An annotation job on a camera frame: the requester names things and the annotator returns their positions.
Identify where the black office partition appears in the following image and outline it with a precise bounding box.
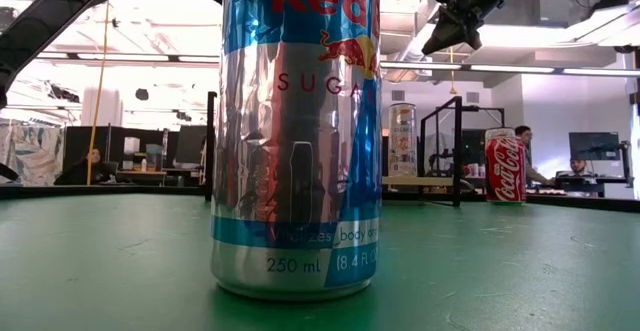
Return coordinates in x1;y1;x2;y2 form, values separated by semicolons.
63;125;174;172

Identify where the ceiling light strip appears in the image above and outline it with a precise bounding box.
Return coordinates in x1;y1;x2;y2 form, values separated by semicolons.
37;53;221;65
379;63;640;77

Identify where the person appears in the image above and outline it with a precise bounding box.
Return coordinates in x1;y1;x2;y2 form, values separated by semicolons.
54;148;119;186
514;124;556;187
557;158;601;180

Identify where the black aluminium table frame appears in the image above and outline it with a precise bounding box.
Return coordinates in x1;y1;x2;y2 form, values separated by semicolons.
0;183;640;215

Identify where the black computer monitor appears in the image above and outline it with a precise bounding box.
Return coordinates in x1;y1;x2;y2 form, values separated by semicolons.
568;131;621;162
174;124;207;166

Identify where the tall white black-topped can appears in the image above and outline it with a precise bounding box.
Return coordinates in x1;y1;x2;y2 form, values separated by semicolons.
388;102;417;178

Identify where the black office desk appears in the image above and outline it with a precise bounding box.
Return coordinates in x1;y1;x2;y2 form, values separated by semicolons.
529;175;636;197

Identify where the wooden office desk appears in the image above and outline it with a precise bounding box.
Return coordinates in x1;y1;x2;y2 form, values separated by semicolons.
117;169;169;185

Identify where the green table mat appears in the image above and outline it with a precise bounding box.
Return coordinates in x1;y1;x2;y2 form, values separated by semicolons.
0;193;640;331

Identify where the white column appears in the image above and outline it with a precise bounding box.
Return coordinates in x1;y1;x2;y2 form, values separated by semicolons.
82;86;124;128

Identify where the red Coca-Cola can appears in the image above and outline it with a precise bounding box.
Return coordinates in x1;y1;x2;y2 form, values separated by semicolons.
484;127;528;205

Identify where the yellow pendant cord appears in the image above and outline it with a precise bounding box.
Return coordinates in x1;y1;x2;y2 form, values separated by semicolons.
447;45;459;96

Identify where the yellow cable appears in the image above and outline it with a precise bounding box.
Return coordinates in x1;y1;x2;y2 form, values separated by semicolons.
85;0;111;187

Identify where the patterned curtain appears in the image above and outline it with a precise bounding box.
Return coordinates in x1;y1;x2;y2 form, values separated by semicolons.
0;120;66;187

